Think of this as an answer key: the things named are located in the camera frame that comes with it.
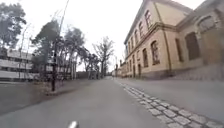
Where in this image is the bare tree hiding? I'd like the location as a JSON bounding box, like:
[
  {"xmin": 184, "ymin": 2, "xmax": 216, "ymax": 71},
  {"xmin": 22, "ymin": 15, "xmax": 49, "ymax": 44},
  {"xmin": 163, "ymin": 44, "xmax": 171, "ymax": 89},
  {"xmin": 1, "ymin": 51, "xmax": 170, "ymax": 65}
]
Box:
[{"xmin": 92, "ymin": 35, "xmax": 115, "ymax": 79}]

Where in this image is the grey paved forecourt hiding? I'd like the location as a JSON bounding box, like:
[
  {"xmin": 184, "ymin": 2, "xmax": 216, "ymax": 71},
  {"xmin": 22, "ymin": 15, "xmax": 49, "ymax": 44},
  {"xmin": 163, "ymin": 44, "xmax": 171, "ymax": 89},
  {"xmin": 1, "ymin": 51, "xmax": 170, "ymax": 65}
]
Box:
[{"xmin": 114, "ymin": 77, "xmax": 224, "ymax": 124}]

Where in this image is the large yellow brick building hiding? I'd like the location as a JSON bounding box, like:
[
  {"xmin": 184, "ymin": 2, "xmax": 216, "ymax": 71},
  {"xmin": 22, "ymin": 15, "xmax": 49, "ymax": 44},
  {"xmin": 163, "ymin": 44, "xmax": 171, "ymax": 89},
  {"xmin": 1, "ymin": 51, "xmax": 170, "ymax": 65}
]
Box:
[{"xmin": 116, "ymin": 0, "xmax": 224, "ymax": 81}]

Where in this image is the robot's own part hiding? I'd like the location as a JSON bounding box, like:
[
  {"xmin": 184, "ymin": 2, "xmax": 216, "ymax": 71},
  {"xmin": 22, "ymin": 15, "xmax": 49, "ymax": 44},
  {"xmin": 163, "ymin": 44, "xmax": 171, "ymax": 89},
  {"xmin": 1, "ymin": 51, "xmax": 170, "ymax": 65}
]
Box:
[{"xmin": 67, "ymin": 120, "xmax": 79, "ymax": 128}]

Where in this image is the white banded low building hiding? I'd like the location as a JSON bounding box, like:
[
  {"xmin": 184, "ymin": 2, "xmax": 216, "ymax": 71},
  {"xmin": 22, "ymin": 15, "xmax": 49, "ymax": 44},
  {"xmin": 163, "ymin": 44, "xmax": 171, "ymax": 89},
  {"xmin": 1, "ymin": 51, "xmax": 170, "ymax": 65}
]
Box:
[{"xmin": 0, "ymin": 49, "xmax": 73, "ymax": 82}]

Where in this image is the dark pole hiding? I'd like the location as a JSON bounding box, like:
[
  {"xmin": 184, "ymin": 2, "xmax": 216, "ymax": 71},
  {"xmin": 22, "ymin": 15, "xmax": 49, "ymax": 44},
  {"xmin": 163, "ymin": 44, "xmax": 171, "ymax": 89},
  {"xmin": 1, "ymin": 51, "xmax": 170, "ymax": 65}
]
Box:
[{"xmin": 49, "ymin": 0, "xmax": 71, "ymax": 93}]

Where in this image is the grey cobblestone strip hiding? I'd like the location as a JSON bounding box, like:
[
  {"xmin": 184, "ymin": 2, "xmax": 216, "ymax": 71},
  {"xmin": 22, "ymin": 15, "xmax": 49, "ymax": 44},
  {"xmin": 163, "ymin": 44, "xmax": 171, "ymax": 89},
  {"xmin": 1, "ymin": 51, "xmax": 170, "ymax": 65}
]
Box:
[{"xmin": 113, "ymin": 79, "xmax": 224, "ymax": 128}]

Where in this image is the grey asphalt road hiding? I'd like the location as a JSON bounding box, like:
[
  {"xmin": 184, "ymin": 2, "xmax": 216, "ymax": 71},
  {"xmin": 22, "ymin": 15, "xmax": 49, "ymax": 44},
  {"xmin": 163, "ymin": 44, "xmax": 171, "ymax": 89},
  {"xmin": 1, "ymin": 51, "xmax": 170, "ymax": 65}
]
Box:
[{"xmin": 0, "ymin": 78, "xmax": 168, "ymax": 128}]

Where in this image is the row of trees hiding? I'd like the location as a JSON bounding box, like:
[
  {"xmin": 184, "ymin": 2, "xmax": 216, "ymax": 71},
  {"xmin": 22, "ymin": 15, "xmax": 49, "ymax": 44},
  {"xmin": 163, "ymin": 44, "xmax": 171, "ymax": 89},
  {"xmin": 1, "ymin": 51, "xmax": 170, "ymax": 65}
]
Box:
[{"xmin": 29, "ymin": 19, "xmax": 101, "ymax": 81}]

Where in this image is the evergreen tree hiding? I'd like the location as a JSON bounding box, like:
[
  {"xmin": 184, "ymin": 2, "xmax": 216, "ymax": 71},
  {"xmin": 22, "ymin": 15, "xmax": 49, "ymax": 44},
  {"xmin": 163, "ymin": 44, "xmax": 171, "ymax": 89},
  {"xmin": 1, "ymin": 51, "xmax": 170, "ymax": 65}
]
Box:
[{"xmin": 0, "ymin": 2, "xmax": 28, "ymax": 53}]

